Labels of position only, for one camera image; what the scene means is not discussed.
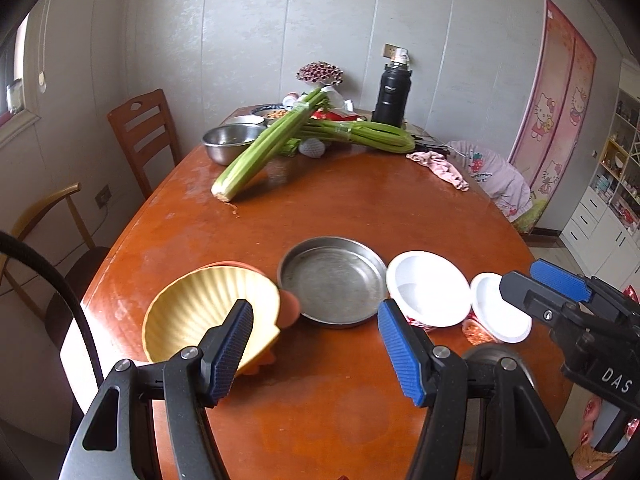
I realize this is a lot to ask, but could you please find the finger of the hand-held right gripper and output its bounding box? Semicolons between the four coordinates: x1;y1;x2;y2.
499;270;593;346
530;259;626;311

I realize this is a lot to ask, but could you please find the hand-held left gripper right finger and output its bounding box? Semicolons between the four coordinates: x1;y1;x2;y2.
377;299;573;480

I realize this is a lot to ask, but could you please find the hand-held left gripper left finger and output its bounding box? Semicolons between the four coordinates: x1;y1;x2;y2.
65;299;255;480

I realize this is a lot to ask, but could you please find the small red instant noodle bowl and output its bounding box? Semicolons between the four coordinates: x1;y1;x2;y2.
462;272;533;346

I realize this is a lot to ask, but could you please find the yellow shell-shaped plate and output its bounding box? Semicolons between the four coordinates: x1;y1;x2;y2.
141;266;281;376

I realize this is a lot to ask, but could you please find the orange plastic plate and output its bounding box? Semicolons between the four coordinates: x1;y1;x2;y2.
197;259;302;377

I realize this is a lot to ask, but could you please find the steel bowl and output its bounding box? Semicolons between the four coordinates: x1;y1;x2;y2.
460;341;537;396

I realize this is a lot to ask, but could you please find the round steel pan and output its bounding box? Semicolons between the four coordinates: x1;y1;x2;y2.
276;236;388;329

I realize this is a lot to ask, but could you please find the large red instant noodle bowl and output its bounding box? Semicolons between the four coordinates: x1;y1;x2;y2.
386;251;473;333

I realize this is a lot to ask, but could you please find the white cabinet with shelves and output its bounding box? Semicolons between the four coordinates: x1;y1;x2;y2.
560;57;640;261

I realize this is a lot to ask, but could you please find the pink strawberry print garment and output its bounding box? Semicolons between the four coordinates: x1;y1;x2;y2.
446;140;533;226

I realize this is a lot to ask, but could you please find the pink cloth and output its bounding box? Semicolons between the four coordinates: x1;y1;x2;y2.
405;151;470;192

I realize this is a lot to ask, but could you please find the pink cartoon cat wardrobe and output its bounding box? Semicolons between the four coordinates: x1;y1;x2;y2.
507;0;598;233

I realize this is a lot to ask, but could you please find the curved-back chair with dark seat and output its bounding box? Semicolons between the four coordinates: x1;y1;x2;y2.
0;182;111;331

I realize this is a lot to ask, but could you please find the black elongated item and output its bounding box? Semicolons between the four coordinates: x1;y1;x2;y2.
409;132;451;156

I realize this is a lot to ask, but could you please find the thick celery bunch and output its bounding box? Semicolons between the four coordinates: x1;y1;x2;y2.
210;87;333;203

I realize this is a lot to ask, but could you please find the steel basin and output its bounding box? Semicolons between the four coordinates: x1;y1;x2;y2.
202;124;268;166

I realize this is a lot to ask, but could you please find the wrapped thin celery bunch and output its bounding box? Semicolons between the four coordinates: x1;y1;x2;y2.
297;120;417;154

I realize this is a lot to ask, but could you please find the patterned bowl with food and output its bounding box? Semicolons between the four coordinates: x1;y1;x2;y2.
250;102;301;122

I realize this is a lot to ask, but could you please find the red snack packet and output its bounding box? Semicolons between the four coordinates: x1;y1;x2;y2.
310;109;366;122

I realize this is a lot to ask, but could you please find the wooden slat-back chair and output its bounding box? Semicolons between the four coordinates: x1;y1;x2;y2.
107;88;183;200

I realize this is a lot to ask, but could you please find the black thermos bottle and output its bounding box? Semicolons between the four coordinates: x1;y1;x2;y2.
371;50;412;128

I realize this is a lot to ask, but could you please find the dark red flower bouquet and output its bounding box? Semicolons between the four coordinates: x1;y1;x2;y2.
296;61;346;86

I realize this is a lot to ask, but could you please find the window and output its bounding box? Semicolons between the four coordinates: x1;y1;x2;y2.
0;15;41;126

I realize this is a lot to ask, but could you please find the black cable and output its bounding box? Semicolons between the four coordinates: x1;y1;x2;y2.
0;231;103;396

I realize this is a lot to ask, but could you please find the white pull cord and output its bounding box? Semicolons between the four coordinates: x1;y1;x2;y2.
37;0;48;93

